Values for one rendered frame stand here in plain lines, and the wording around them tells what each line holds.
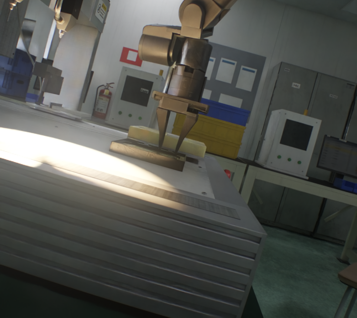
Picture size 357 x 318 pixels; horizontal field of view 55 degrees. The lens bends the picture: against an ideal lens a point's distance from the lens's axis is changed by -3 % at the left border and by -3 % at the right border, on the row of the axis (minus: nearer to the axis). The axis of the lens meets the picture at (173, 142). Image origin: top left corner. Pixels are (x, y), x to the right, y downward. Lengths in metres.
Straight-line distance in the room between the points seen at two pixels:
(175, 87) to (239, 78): 4.10
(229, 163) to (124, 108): 1.02
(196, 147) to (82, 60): 0.51
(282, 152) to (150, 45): 2.56
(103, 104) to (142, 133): 3.93
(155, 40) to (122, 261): 0.43
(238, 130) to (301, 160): 0.61
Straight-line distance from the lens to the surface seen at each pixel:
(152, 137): 0.70
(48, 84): 0.96
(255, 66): 4.76
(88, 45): 1.08
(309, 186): 2.98
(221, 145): 2.99
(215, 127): 2.98
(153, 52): 0.64
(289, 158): 3.12
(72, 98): 1.07
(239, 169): 2.83
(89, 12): 0.98
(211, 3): 0.59
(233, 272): 0.32
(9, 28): 1.24
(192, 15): 0.59
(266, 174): 2.88
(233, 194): 0.46
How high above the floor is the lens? 0.93
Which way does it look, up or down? 3 degrees down
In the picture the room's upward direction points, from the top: 15 degrees clockwise
